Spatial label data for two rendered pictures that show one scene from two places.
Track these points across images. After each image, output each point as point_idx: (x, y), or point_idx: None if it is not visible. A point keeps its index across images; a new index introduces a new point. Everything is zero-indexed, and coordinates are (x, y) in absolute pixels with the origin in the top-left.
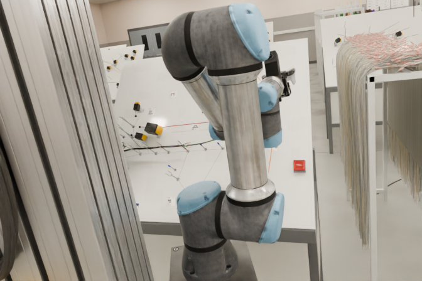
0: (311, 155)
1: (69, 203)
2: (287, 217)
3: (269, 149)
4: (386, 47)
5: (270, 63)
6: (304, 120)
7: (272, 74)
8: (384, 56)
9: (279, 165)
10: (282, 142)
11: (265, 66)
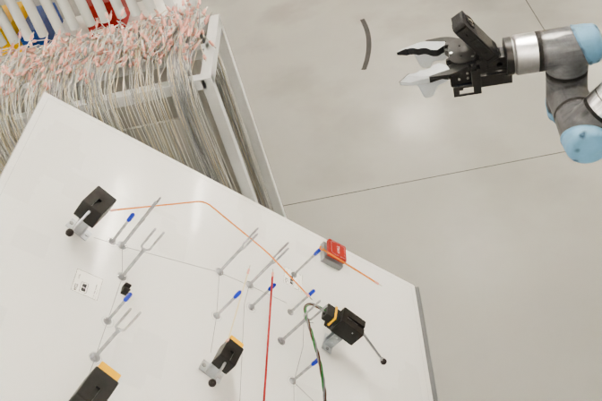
0: (310, 232)
1: None
2: (407, 315)
3: (298, 287)
4: (125, 35)
5: (477, 30)
6: (245, 205)
7: (489, 42)
8: (189, 36)
9: (328, 286)
10: (286, 260)
11: (480, 38)
